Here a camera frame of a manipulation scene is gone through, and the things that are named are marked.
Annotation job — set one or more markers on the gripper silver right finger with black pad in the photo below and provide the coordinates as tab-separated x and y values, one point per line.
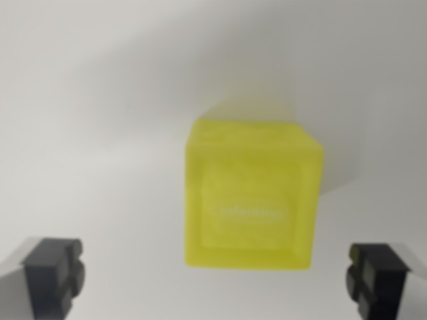
380	283

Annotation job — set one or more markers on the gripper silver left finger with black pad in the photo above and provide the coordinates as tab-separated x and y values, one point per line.
46	280

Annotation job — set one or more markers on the yellow translucent soft cube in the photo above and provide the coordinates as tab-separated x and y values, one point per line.
250	200

